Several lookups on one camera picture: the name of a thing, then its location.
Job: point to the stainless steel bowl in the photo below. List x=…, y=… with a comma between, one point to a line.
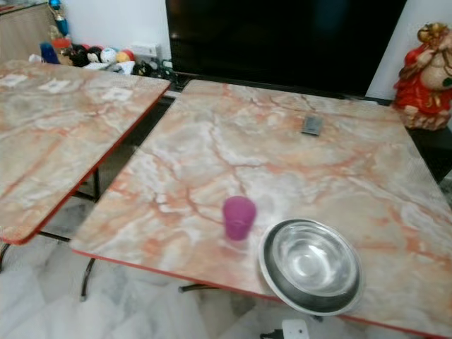
x=311, y=265

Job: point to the purple plastic cup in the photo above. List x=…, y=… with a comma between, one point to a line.
x=239, y=217

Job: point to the marble-pattern folding table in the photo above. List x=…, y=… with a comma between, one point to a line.
x=289, y=169
x=63, y=134

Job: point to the small grey rectangular device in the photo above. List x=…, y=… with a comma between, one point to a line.
x=312, y=126

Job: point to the white square table sticker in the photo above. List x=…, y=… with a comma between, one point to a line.
x=14, y=80
x=117, y=94
x=55, y=86

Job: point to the black television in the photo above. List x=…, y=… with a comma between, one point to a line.
x=282, y=42

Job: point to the red and gold statue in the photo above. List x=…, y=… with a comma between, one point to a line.
x=424, y=78

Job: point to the white papers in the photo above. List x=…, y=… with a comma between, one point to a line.
x=109, y=66

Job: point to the orange round toy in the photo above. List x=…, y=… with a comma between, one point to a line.
x=124, y=55

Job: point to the white and blue toy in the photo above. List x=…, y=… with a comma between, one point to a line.
x=108, y=54

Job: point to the black plush toy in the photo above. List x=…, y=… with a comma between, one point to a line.
x=78, y=54

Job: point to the dark blue cup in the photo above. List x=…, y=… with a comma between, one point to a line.
x=49, y=52

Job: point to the light wooden cabinet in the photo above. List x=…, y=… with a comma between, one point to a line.
x=25, y=32

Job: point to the red round toy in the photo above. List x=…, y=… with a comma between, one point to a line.
x=60, y=43

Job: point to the blue and gold trophy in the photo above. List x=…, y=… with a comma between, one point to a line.
x=58, y=15

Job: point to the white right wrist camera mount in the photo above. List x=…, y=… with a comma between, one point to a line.
x=294, y=328

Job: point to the white wall socket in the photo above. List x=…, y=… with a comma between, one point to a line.
x=145, y=51

